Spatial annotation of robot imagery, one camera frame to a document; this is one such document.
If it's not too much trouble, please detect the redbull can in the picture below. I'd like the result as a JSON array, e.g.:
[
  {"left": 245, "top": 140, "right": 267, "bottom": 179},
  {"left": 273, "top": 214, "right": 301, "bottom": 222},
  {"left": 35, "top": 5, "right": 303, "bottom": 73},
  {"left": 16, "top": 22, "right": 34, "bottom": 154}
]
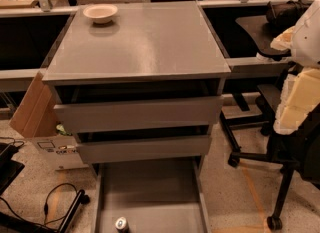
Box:
[{"left": 115, "top": 217, "right": 129, "bottom": 233}]

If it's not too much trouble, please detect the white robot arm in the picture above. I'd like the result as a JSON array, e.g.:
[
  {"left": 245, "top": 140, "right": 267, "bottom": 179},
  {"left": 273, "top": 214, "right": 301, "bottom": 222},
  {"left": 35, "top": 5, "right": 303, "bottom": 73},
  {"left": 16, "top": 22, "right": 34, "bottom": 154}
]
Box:
[{"left": 270, "top": 0, "right": 320, "bottom": 135}]

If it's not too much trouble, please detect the grey drawer cabinet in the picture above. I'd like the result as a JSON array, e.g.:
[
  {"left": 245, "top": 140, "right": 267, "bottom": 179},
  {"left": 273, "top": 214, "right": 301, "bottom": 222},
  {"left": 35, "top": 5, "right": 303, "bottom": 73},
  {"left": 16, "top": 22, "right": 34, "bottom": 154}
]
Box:
[{"left": 42, "top": 0, "right": 232, "bottom": 165}]

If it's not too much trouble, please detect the grey top drawer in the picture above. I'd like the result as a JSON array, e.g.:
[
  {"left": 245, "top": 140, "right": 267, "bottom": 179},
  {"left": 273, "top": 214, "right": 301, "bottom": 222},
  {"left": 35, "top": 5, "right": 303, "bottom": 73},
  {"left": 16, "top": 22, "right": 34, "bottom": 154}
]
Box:
[{"left": 54, "top": 96, "right": 223, "bottom": 133}]

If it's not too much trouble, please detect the grey drawer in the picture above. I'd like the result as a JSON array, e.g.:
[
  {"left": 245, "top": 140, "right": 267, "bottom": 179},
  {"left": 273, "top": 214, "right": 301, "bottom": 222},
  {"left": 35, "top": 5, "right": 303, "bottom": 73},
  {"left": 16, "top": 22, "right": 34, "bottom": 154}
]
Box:
[
  {"left": 54, "top": 96, "right": 223, "bottom": 133},
  {"left": 91, "top": 157, "right": 211, "bottom": 233},
  {"left": 77, "top": 135, "right": 211, "bottom": 164}
]

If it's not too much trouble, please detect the grey middle drawer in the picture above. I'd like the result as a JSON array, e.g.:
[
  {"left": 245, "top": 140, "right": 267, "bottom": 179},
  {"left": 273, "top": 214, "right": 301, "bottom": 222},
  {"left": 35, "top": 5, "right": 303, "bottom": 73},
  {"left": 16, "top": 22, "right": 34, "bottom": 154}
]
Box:
[{"left": 77, "top": 135, "right": 211, "bottom": 164}]

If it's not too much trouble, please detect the grey bottom drawer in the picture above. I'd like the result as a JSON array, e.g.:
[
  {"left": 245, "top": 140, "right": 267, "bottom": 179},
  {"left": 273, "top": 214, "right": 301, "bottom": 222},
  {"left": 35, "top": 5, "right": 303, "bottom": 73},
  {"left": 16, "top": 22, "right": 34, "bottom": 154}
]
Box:
[{"left": 91, "top": 157, "right": 211, "bottom": 233}]

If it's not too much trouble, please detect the white bowl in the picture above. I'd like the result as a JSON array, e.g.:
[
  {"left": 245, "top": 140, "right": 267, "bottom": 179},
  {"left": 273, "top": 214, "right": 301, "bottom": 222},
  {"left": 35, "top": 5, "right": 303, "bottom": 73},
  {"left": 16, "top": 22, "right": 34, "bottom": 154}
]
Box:
[{"left": 83, "top": 4, "right": 118, "bottom": 24}]

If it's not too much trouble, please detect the black side desk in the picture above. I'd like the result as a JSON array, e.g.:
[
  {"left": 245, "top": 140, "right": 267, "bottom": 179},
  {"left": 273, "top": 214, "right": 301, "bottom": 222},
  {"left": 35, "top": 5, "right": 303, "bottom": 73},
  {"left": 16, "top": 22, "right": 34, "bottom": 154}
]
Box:
[{"left": 236, "top": 15, "right": 291, "bottom": 61}]

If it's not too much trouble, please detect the cardboard box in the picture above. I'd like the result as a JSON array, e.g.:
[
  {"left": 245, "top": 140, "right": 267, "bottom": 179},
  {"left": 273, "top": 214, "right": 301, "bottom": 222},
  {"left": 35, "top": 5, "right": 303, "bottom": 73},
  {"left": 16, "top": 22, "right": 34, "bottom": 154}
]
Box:
[{"left": 9, "top": 73, "right": 87, "bottom": 170}]

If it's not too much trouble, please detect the black office chair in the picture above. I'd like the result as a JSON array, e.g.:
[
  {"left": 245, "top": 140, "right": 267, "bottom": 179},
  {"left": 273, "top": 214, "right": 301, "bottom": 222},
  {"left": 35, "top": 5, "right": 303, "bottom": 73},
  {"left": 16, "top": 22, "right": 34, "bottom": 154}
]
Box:
[{"left": 220, "top": 68, "right": 320, "bottom": 231}]

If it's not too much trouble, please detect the black vr headset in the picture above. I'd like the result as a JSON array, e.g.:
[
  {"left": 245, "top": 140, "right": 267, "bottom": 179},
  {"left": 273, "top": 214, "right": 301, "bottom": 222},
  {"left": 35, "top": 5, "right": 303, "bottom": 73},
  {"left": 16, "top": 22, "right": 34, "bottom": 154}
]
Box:
[{"left": 266, "top": 0, "right": 309, "bottom": 29}]

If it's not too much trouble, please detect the black cable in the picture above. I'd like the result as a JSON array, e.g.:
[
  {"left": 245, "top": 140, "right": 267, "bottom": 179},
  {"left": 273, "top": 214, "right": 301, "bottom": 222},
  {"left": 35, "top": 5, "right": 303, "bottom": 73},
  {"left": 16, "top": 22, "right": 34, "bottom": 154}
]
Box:
[{"left": 0, "top": 182, "right": 79, "bottom": 230}]

